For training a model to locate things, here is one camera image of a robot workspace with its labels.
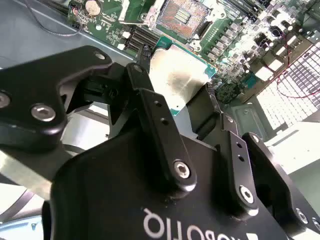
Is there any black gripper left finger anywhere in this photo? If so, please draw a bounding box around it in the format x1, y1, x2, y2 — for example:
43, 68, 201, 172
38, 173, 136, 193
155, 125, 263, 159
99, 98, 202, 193
0, 45, 198, 200

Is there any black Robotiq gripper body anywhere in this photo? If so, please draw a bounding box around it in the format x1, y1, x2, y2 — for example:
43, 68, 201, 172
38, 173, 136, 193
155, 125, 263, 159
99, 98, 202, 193
41, 127, 297, 240

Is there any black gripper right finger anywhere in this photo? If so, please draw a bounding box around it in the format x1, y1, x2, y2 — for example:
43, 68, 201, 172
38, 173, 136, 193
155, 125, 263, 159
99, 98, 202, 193
186, 83, 320, 232

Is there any metal socket cover frame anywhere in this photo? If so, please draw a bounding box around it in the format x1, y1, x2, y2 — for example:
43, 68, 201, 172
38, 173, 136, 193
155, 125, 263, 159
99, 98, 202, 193
118, 0, 151, 26

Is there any silver CPU with green rim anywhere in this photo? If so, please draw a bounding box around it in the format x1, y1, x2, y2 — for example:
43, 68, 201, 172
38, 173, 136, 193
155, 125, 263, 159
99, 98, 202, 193
149, 35, 218, 116

